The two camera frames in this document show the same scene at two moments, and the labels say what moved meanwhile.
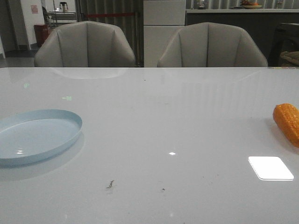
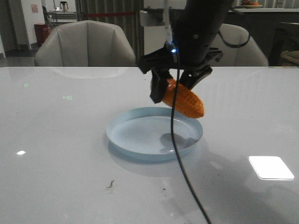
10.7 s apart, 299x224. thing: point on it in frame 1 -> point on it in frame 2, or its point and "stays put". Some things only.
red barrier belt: [110, 14] stays put
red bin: [41, 32] stays put
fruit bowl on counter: [250, 5] stays put
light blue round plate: [33, 135] -> [145, 133]
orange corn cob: [286, 116] -> [187, 101]
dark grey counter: [263, 23] stays put
